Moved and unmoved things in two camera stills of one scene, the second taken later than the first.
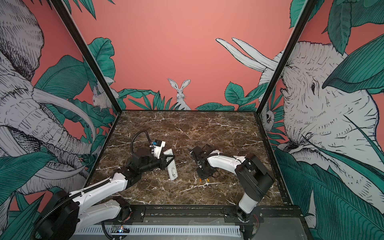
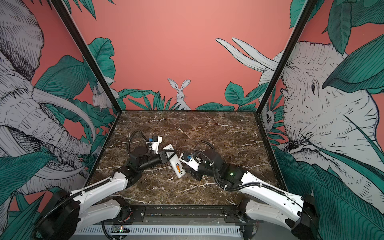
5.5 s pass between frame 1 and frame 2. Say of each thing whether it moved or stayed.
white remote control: moved
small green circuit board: stayed
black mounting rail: stayed
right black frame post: stayed
